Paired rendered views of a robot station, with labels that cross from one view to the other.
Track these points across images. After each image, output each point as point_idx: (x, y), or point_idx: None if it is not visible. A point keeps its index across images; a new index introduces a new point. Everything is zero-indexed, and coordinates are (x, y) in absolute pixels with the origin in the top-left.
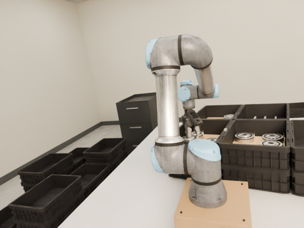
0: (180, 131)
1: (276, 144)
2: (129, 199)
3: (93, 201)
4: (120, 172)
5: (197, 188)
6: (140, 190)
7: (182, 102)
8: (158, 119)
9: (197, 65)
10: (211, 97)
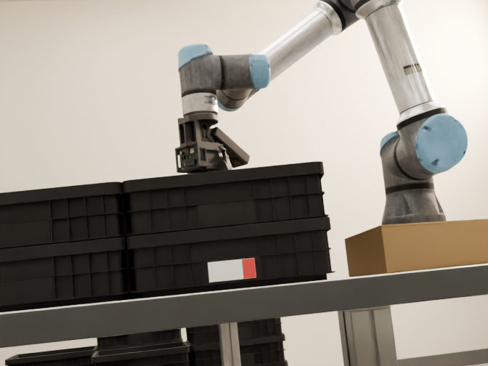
0: (211, 186)
1: None
2: (479, 264)
3: None
4: (377, 275)
5: (436, 197)
6: (428, 269)
7: (214, 98)
8: (424, 72)
9: (352, 24)
10: (242, 104)
